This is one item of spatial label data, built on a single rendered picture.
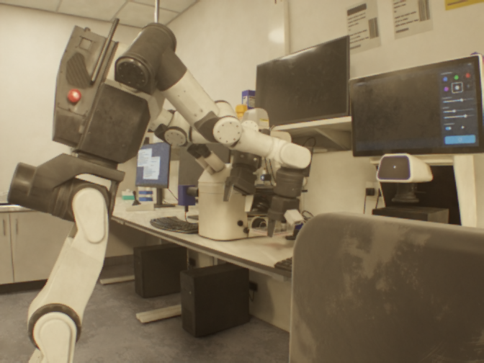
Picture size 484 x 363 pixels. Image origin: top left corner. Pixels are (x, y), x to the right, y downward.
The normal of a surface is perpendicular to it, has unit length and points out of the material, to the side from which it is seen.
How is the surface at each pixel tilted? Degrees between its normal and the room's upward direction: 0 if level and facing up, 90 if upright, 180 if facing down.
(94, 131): 101
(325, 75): 86
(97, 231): 90
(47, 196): 112
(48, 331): 90
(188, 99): 124
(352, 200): 90
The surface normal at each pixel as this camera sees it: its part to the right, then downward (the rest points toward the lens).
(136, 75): -0.27, 0.80
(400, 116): -0.79, 0.06
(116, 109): 0.48, 0.21
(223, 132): 0.25, 0.58
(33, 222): 0.61, 0.02
